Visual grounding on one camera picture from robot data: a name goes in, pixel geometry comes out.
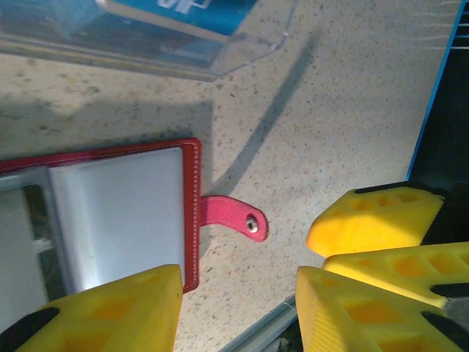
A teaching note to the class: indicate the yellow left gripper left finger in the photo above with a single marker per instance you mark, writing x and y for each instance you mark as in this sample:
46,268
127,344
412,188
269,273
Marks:
121,315

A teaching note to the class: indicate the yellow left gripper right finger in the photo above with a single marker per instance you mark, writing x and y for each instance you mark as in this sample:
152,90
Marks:
366,322

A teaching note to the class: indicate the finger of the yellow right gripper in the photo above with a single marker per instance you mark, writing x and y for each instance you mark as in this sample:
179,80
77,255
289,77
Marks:
403,267
366,223

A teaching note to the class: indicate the red card holder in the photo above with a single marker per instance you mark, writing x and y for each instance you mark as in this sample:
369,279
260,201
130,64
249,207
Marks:
110,205

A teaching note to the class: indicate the blue card packet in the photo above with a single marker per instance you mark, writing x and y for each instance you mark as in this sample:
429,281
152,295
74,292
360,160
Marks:
146,62

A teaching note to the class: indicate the aluminium enclosure frame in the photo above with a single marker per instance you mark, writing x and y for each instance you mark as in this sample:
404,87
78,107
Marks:
264,330

